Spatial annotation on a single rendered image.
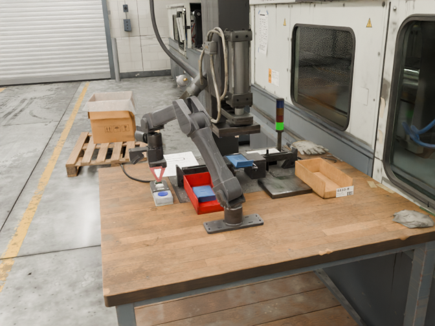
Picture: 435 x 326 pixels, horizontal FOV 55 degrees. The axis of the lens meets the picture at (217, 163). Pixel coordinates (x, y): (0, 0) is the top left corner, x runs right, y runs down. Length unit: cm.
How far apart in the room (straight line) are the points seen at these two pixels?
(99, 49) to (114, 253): 963
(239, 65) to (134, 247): 80
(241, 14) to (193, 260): 98
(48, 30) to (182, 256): 986
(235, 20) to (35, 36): 942
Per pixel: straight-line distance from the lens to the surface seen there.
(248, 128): 171
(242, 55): 166
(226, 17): 172
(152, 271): 124
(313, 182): 169
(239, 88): 168
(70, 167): 455
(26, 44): 1101
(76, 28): 1082
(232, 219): 140
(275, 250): 131
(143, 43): 1085
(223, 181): 137
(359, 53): 209
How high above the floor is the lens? 160
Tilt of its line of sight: 21 degrees down
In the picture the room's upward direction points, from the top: 2 degrees counter-clockwise
